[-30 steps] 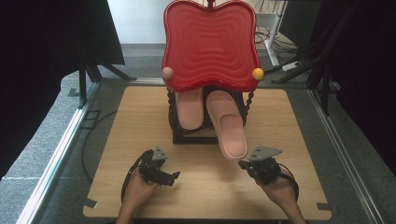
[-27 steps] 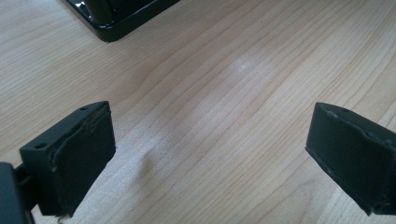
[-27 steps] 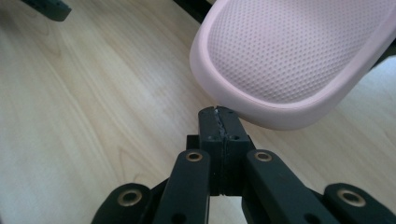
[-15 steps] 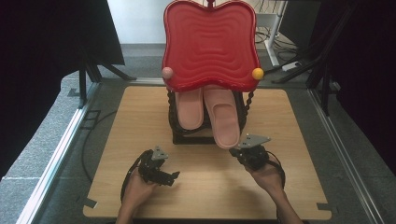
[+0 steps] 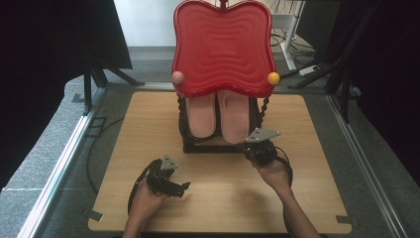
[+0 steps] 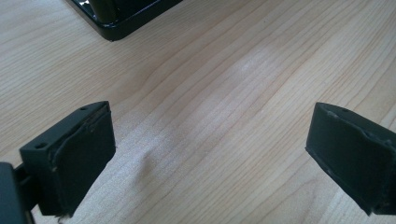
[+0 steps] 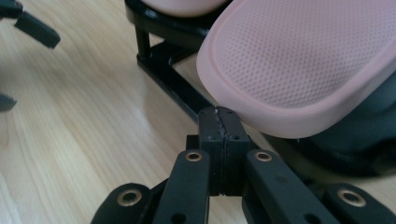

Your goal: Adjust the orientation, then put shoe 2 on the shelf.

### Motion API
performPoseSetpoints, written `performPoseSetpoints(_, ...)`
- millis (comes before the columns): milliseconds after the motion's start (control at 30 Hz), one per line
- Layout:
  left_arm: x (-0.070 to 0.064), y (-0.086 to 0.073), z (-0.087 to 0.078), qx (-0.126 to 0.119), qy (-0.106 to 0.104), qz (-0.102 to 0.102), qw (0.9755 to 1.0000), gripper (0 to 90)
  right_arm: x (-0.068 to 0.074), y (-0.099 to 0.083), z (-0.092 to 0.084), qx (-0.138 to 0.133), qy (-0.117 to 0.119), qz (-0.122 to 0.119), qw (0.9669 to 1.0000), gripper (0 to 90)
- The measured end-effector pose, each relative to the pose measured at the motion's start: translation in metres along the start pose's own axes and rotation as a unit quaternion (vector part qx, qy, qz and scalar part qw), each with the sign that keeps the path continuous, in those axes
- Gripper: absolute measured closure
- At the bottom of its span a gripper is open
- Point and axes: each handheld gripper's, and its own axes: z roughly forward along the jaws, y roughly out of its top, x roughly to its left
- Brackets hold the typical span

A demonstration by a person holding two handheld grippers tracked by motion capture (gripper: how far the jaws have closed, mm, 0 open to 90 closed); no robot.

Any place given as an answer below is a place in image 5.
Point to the aluminium rail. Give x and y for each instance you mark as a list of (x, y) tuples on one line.
[(363, 158), (62, 165)]

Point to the black tape piece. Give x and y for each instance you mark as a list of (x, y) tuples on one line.
[(78, 98), (94, 214), (344, 219)]

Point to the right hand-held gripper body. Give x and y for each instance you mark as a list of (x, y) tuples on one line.
[(262, 152)]

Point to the person's right hand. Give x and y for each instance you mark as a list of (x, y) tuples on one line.
[(275, 177)]

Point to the red and black shoe rack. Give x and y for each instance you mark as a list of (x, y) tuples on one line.
[(223, 49)]

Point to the white desk frame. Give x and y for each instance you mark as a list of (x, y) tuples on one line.
[(290, 36)]

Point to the person's left hand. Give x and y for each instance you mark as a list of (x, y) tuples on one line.
[(145, 203)]

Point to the pink slipper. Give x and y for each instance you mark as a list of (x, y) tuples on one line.
[(234, 115), (200, 115)]

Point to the white power strip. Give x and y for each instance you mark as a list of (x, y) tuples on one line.
[(308, 70)]

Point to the black tripod stand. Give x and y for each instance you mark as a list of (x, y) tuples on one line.
[(345, 82)]

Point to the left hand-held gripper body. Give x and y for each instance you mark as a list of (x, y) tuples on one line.
[(160, 180)]

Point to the black metal stand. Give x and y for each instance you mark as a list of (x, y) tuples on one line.
[(87, 89)]

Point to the black curtain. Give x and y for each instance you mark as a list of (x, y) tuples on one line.
[(49, 66), (386, 66)]

